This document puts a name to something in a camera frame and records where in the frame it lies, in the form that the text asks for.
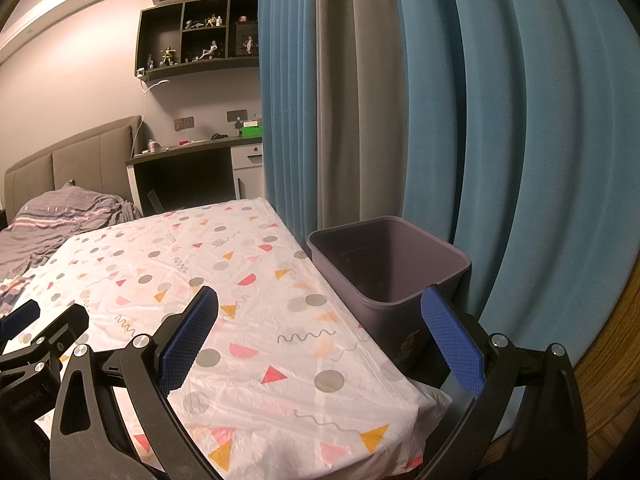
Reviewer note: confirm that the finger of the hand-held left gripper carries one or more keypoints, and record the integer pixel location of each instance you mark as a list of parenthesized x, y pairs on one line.
[(17, 317), (65, 327)]

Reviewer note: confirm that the grey curtain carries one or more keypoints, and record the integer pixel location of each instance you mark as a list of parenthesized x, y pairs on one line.
[(360, 110)]

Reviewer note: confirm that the grey striped blanket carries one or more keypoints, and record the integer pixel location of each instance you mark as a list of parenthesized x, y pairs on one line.
[(65, 215)]

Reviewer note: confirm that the dark wall shelf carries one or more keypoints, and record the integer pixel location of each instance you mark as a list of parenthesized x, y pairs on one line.
[(157, 35)]

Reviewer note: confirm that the grey wall socket plate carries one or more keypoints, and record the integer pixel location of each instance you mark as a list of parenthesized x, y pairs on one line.
[(184, 123), (237, 115)]

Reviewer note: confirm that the white patterned tablecloth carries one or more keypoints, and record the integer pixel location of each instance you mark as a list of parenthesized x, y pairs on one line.
[(280, 310)]

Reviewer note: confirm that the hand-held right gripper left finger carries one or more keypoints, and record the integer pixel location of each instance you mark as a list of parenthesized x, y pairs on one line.
[(192, 340)]

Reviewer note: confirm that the green box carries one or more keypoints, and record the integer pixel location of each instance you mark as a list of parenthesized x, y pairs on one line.
[(251, 132)]

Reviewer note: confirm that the grey plastic bin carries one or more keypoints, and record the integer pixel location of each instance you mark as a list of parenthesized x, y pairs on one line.
[(390, 320)]

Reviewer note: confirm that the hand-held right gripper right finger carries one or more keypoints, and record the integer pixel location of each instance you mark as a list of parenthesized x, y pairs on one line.
[(452, 345)]

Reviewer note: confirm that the white mug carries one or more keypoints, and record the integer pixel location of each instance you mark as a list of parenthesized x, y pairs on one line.
[(154, 146)]

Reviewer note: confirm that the dark topped desk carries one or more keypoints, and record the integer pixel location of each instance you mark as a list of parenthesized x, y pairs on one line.
[(185, 152)]

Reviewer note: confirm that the blue curtain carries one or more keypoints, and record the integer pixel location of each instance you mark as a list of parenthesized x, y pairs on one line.
[(525, 160), (290, 110)]

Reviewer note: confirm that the grey padded bed headboard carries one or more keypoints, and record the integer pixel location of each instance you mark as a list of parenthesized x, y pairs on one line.
[(90, 160)]

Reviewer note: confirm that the white drawer cabinet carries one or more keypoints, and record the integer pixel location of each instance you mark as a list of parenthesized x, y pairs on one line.
[(247, 175)]

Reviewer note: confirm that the group of shelf figurines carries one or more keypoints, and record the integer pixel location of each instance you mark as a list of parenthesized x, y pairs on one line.
[(169, 55)]

